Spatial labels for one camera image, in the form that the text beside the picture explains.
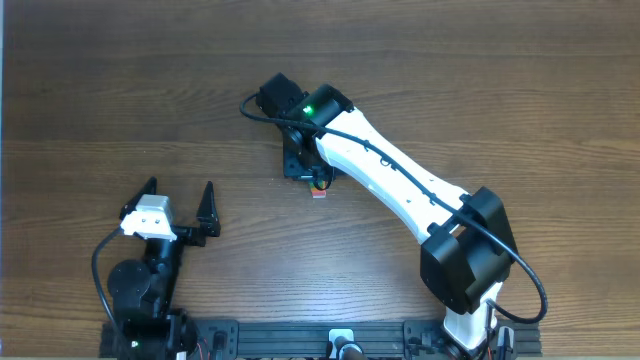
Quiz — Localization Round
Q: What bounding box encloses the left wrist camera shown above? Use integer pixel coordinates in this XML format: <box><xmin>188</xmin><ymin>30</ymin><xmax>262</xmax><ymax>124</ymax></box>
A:
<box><xmin>119</xmin><ymin>194</ymin><xmax>177</xmax><ymax>243</ymax></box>

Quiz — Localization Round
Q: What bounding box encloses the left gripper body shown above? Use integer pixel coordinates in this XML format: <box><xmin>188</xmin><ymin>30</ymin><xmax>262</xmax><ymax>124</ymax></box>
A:
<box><xmin>172</xmin><ymin>224</ymin><xmax>209</xmax><ymax>247</ymax></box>

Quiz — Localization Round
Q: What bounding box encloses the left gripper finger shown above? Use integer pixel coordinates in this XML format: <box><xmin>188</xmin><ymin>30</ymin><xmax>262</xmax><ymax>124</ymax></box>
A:
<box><xmin>118</xmin><ymin>175</ymin><xmax>159</xmax><ymax>221</ymax></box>
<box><xmin>195</xmin><ymin>180</ymin><xmax>222</xmax><ymax>238</ymax></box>

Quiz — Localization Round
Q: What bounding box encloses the black cable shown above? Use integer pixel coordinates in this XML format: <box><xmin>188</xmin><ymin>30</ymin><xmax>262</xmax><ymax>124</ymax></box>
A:
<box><xmin>90</xmin><ymin>227</ymin><xmax>126</xmax><ymax>360</ymax></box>
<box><xmin>238</xmin><ymin>91</ymin><xmax>549</xmax><ymax>325</ymax></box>

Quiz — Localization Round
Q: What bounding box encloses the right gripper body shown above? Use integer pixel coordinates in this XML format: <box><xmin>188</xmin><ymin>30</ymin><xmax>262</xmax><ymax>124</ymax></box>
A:
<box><xmin>283</xmin><ymin>127</ymin><xmax>334</xmax><ymax>181</ymax></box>

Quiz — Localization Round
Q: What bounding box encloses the mounting rail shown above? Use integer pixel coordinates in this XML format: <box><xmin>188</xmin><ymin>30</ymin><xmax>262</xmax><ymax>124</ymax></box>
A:
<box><xmin>99</xmin><ymin>319</ymin><xmax>543</xmax><ymax>360</ymax></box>

